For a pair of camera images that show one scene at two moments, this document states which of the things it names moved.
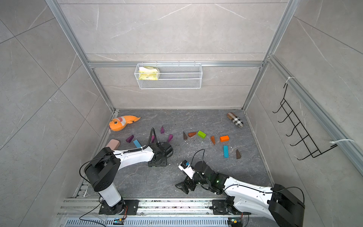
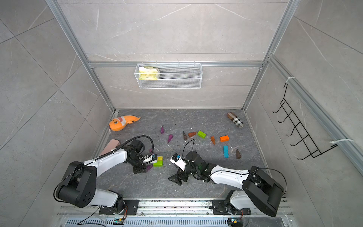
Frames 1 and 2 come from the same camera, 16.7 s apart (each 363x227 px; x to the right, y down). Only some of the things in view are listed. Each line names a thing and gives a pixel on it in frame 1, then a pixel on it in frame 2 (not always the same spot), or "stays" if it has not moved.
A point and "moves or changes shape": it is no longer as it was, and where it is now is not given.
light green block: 201,134 stays
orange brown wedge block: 212,139 stays
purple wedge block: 130,138 moves or changes shape
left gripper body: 163,162 to 137,162
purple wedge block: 170,138 stays
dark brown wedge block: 238,154 stays
